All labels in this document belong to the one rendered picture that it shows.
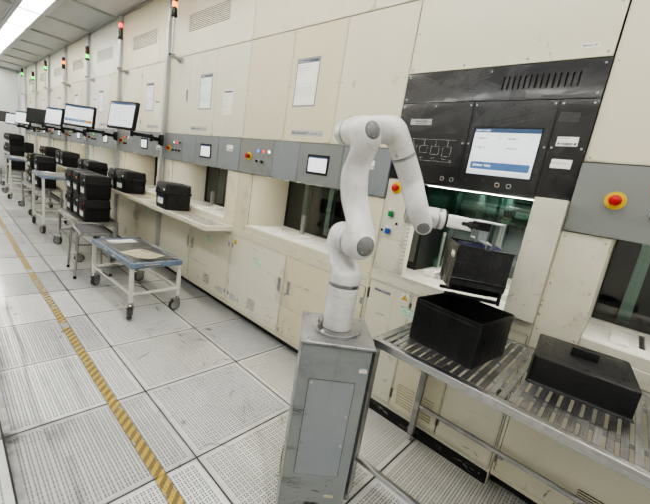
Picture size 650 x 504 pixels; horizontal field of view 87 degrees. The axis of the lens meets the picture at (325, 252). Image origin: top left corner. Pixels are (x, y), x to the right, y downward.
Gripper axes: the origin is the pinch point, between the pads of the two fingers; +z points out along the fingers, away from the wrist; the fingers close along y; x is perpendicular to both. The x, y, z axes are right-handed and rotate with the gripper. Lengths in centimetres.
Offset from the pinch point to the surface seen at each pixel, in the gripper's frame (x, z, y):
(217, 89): 72, -204, -167
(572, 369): -39, 29, 32
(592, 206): 14.9, 39.4, -4.8
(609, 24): 82, 29, -12
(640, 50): 72, 40, -6
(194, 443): -126, -108, 11
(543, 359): -39, 21, 28
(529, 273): -16.7, 25.8, -9.1
